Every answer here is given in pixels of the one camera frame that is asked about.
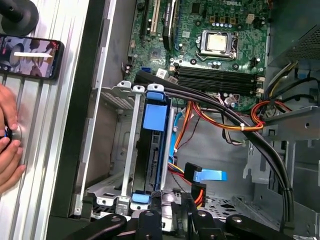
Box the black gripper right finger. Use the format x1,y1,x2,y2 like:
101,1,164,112
179,192,297,240

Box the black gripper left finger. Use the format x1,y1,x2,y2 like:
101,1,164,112
63,191,164,240

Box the hard disk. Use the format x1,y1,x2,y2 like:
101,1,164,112
131,84,173,205

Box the round black tool blue ring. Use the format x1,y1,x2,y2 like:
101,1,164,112
0,121,24,143

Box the metal disk bay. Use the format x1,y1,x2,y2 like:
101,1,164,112
84,79,181,218

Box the person's hand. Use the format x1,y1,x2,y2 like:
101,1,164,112
0,83,27,193

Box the black PC case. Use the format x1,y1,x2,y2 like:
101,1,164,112
46,0,320,240

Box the black RAM slot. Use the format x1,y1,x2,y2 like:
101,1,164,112
174,75,260,90
174,64,260,78
174,81,260,96
174,70,260,84

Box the metal optical drive cage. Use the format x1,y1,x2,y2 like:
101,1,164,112
244,104,320,240

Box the CPU socket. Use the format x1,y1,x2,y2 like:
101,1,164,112
196,29,239,62

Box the silver CPU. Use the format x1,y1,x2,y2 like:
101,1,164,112
206,33,231,51

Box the green motherboard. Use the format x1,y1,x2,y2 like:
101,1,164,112
124,0,272,111

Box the black graphics card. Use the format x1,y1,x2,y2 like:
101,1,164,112
161,0,182,51

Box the grey power supply unit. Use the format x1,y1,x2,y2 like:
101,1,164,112
267,0,320,68

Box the white expansion slot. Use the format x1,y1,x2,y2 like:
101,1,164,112
149,0,161,36

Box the black expansion slot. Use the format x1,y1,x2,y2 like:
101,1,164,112
139,0,151,41

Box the black smartphone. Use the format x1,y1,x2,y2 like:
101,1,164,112
0,33,65,81

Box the blue data wire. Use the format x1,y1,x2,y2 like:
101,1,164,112
168,107,229,186

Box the thick black cable bundle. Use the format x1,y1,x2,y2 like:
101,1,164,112
133,69,296,230

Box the orange power wire bundle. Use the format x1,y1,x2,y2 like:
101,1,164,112
173,98,293,153

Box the yellow black power wires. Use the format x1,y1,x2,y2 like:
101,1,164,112
264,59,316,101

